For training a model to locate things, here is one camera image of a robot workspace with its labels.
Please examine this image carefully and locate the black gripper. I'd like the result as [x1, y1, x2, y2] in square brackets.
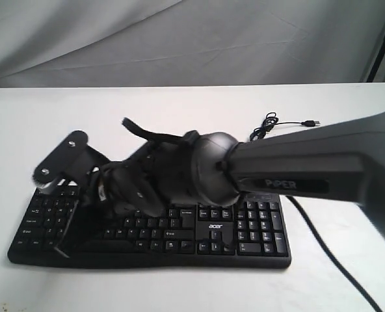
[53, 142, 199, 257]

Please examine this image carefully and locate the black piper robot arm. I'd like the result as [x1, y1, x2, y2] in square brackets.
[56, 112, 385, 257]

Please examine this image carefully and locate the black acer keyboard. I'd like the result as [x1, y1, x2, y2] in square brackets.
[7, 186, 291, 269]

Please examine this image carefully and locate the grey backdrop cloth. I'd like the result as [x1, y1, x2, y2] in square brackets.
[0, 1, 385, 88]

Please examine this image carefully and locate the black USB cable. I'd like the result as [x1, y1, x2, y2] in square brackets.
[248, 112, 321, 141]

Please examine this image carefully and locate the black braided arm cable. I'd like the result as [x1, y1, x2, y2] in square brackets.
[286, 194, 385, 312]

